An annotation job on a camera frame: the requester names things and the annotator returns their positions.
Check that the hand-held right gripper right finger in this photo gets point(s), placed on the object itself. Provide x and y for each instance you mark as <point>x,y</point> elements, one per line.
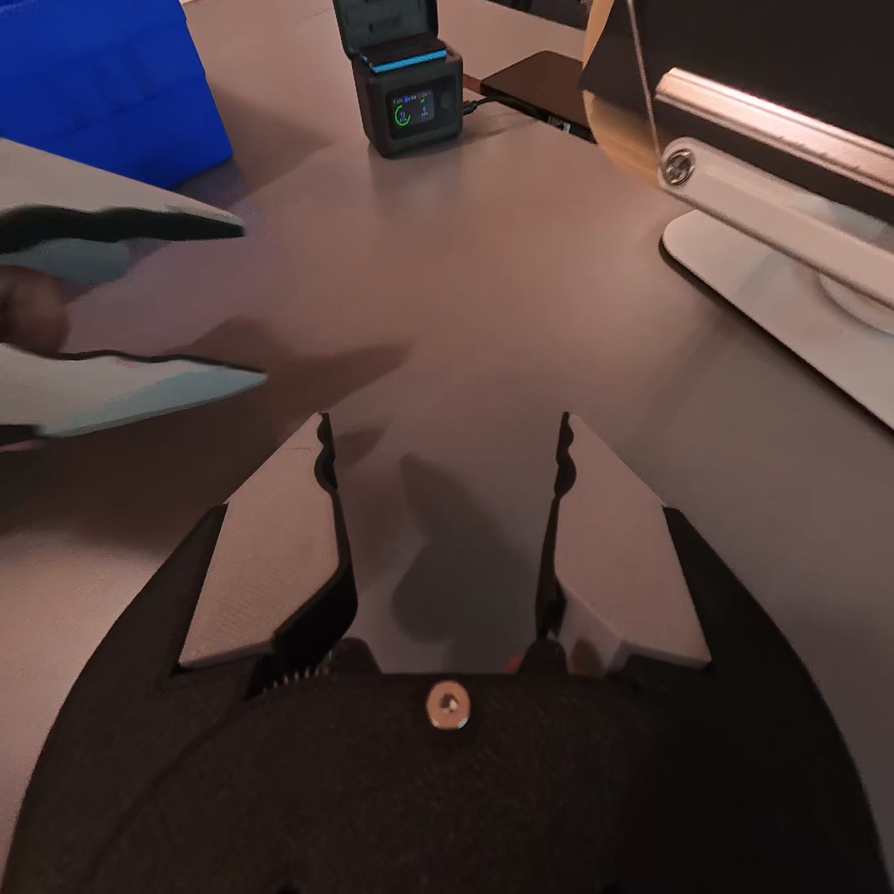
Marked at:
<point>621,559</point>

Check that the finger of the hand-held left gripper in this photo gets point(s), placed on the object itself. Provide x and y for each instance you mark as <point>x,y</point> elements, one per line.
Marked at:
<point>70,188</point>
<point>105,391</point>

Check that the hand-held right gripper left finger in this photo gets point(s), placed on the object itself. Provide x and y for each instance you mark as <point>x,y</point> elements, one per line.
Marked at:
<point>272,552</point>

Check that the person's left hand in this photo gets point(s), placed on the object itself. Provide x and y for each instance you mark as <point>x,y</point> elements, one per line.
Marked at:
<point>31,311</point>

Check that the blue plastic bin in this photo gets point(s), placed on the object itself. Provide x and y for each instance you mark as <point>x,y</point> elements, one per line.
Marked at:
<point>105,77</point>

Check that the dark charging case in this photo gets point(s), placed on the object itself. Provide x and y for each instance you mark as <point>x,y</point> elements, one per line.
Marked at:
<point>412,105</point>

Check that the black board on white stand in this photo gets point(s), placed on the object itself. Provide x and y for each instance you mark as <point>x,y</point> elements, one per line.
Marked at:
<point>768,70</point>

